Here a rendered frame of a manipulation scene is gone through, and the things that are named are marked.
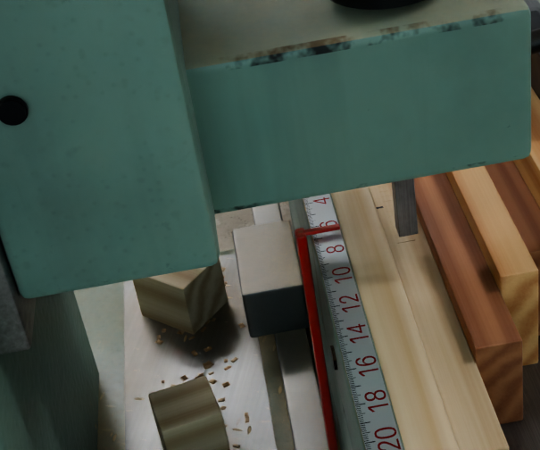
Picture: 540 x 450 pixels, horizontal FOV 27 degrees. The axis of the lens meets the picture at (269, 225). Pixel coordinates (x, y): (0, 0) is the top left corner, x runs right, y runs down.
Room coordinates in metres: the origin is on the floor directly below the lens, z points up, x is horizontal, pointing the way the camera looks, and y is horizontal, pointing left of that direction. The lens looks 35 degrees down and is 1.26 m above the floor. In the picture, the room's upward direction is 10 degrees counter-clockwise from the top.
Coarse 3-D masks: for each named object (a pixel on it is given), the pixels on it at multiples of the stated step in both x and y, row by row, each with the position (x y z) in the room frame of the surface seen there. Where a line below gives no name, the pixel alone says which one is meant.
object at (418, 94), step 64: (192, 0) 0.45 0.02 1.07; (256, 0) 0.43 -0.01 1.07; (320, 0) 0.42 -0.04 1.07; (448, 0) 0.40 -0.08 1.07; (512, 0) 0.39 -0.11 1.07; (192, 64) 0.39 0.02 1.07; (256, 64) 0.38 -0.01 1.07; (320, 64) 0.38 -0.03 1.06; (384, 64) 0.38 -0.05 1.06; (448, 64) 0.38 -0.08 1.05; (512, 64) 0.38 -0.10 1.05; (256, 128) 0.38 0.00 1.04; (320, 128) 0.38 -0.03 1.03; (384, 128) 0.38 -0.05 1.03; (448, 128) 0.38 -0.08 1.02; (512, 128) 0.38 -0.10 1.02; (256, 192) 0.38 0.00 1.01; (320, 192) 0.38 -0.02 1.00
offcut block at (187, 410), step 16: (192, 384) 0.46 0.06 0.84; (208, 384) 0.46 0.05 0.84; (160, 400) 0.45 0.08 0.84; (176, 400) 0.45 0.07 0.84; (192, 400) 0.45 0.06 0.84; (208, 400) 0.45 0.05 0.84; (160, 416) 0.44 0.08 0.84; (176, 416) 0.44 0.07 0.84; (192, 416) 0.44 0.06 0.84; (208, 416) 0.43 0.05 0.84; (160, 432) 0.44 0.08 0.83; (176, 432) 0.43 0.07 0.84; (192, 432) 0.43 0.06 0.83; (208, 432) 0.43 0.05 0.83; (224, 432) 0.44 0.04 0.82; (176, 448) 0.43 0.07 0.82; (192, 448) 0.43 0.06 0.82; (208, 448) 0.43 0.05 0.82; (224, 448) 0.43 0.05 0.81
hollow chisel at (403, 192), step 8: (392, 184) 0.42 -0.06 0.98; (400, 184) 0.41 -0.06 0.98; (408, 184) 0.41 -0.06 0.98; (400, 192) 0.41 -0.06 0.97; (408, 192) 0.41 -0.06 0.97; (400, 200) 0.41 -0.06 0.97; (408, 200) 0.41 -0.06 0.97; (400, 208) 0.41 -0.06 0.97; (408, 208) 0.41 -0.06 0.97; (400, 216) 0.41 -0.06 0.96; (408, 216) 0.41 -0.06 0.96; (416, 216) 0.41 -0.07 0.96; (400, 224) 0.41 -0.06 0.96; (408, 224) 0.41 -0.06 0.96; (416, 224) 0.41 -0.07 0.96; (400, 232) 0.41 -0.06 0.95; (408, 232) 0.41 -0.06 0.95; (416, 232) 0.41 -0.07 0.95
